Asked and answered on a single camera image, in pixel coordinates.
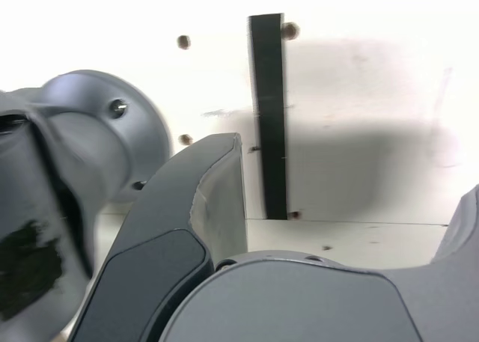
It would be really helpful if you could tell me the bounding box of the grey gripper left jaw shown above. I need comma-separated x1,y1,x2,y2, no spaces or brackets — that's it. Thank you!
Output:
69,132,248,342

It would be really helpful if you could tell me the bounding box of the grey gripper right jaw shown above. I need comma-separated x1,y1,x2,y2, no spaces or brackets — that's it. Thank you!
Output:
159,183,479,342

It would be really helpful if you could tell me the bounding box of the black tape strip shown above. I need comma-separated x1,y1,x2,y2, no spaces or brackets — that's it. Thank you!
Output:
247,11,290,222

